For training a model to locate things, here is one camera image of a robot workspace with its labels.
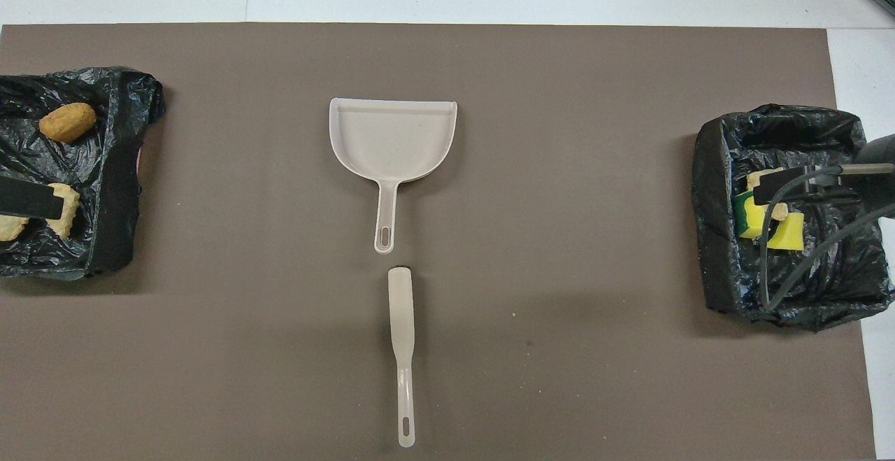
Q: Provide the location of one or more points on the brown table mat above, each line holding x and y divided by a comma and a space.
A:
559, 167

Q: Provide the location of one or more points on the beige plastic dustpan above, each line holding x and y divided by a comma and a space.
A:
391, 139

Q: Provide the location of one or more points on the golden bread roll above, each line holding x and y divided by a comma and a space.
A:
67, 122

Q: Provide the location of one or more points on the bin with black bag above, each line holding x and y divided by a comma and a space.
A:
832, 279
91, 167

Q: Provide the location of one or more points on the tan sponge piece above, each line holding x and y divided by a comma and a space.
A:
762, 180

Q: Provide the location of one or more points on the beige hand brush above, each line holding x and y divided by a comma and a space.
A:
401, 314

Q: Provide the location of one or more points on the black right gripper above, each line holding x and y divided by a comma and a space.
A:
877, 167

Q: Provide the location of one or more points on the green and yellow sponge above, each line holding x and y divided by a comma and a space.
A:
749, 217

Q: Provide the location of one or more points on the yellow notched sponge piece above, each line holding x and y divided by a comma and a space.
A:
789, 233

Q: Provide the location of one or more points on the yellow cracker piece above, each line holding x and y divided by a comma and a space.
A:
68, 213

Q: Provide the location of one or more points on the orange croissant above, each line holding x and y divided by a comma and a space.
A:
10, 227

